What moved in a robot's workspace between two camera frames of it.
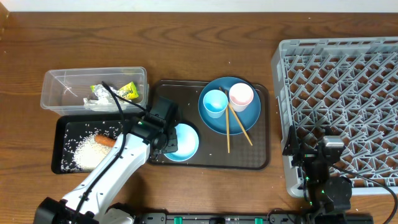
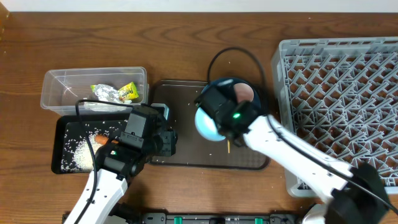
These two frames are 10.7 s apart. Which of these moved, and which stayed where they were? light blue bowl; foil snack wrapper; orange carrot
Moved: light blue bowl
Stayed: orange carrot; foil snack wrapper
